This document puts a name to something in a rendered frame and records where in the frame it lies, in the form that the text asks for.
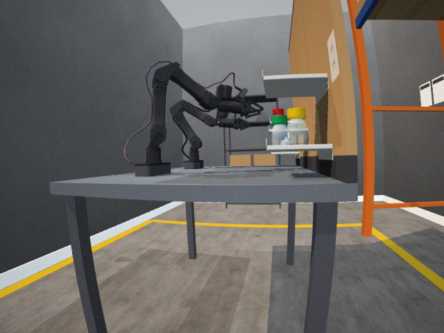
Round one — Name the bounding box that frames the clear bottle with green cap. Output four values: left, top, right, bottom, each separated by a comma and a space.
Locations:
271, 115, 288, 146

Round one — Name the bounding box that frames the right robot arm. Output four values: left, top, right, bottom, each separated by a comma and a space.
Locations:
135, 62, 232, 167

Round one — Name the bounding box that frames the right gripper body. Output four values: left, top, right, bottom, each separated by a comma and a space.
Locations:
230, 90, 248, 117

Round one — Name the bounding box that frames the clear bottle with red cap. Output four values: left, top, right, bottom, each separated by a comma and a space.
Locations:
273, 108, 284, 116

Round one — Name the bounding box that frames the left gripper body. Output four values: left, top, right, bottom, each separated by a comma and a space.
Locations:
226, 114, 238, 128

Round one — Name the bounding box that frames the clear glass bottle with yellow cap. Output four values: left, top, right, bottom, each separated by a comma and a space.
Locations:
287, 108, 307, 145

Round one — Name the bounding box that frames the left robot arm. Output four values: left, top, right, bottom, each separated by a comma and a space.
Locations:
170, 100, 228, 162

